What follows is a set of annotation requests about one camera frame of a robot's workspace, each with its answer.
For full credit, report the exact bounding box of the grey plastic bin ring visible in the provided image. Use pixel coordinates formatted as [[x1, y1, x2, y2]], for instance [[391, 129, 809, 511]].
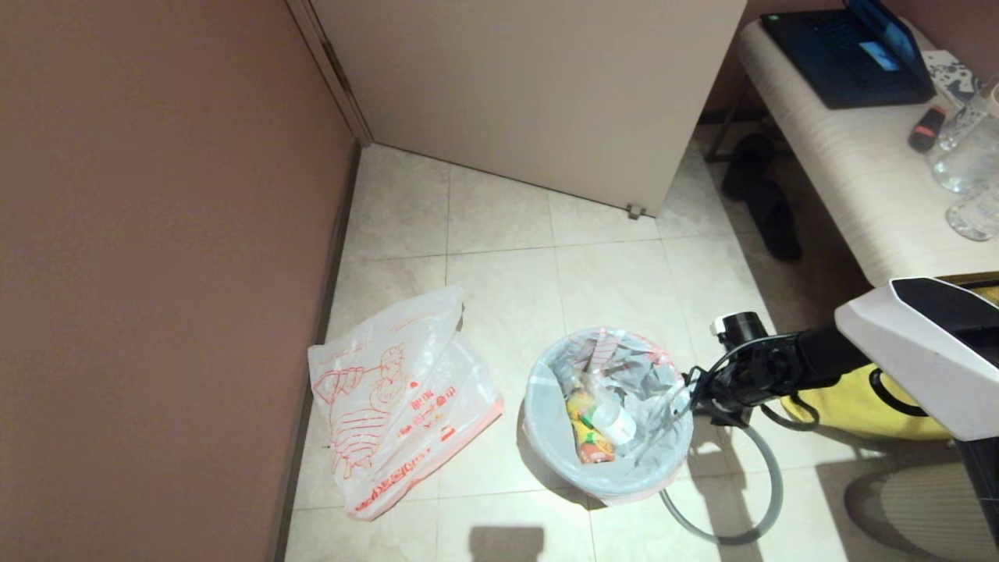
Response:
[[659, 421, 784, 546]]

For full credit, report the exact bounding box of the spare white plastic bag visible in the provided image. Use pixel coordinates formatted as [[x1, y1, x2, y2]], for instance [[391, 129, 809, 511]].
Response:
[[522, 327, 696, 506]]

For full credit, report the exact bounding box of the black round trash bin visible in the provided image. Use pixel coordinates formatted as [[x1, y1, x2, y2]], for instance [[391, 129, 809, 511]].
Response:
[[523, 329, 695, 505]]

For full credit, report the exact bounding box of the white red-printed plastic bag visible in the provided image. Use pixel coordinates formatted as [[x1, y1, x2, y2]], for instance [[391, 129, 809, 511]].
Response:
[[308, 285, 504, 522]]

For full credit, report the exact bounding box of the clear plastic water bottle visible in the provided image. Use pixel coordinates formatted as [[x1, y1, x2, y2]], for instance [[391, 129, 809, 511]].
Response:
[[558, 367, 638, 446]]

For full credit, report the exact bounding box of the orange yellow snack wrapper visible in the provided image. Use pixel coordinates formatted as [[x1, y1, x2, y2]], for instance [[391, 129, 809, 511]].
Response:
[[566, 390, 618, 466]]

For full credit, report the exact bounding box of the black slipper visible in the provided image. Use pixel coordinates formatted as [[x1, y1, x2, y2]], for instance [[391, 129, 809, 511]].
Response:
[[720, 133, 778, 202], [745, 181, 803, 263]]

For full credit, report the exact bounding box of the beige striped stool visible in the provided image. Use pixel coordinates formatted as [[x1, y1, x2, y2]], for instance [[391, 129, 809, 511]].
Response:
[[843, 461, 986, 562]]

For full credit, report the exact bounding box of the cream striped bench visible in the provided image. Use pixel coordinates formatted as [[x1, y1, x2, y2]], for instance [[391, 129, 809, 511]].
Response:
[[706, 17, 999, 288]]

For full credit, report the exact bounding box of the clear glass cup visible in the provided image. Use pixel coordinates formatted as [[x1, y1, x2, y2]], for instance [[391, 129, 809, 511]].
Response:
[[926, 125, 999, 195], [944, 181, 999, 242]]

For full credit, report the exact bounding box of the black orange handheld device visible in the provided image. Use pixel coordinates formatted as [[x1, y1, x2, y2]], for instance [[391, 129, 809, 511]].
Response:
[[907, 105, 947, 154]]

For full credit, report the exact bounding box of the beige door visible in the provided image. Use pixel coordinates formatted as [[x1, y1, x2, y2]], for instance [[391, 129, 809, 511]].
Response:
[[311, 0, 748, 219]]

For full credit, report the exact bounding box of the dark blue laptop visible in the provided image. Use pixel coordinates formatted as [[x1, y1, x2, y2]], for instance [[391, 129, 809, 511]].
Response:
[[759, 0, 937, 110]]

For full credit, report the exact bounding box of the clear ribbed glass bottle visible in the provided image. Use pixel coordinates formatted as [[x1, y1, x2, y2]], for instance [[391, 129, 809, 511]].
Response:
[[935, 78, 999, 153]]

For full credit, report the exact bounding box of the white black patterned card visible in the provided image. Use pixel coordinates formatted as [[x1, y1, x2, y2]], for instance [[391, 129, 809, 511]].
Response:
[[921, 51, 981, 107]]

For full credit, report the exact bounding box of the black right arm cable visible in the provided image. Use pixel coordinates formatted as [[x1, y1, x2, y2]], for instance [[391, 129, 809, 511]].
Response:
[[687, 334, 822, 432]]

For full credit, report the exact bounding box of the yellow bag with black handle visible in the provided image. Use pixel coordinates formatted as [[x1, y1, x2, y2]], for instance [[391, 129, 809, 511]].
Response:
[[780, 272, 999, 441]]

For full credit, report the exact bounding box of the beige door frame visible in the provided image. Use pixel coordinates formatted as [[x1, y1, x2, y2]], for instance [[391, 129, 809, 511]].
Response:
[[285, 0, 374, 148]]

